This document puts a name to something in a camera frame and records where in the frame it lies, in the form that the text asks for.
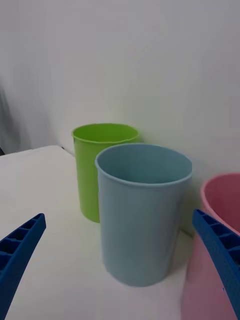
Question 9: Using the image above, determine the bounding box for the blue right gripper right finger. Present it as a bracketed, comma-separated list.
[191, 208, 240, 320]

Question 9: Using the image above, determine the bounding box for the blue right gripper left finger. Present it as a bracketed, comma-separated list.
[0, 212, 47, 320]

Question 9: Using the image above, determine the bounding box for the pink plastic bin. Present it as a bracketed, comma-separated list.
[180, 172, 240, 320]

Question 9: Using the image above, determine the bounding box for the pale blue plastic bin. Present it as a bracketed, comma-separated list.
[94, 143, 194, 288]

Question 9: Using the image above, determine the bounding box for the green plastic bin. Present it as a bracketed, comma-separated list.
[71, 122, 140, 224]

